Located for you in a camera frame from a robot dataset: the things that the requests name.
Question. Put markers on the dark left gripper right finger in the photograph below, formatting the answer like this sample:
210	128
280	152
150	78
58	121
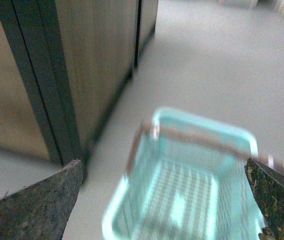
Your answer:
267	187

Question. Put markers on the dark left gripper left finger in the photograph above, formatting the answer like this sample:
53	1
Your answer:
42	210

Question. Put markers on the light blue plastic basket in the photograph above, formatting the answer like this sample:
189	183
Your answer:
183	190

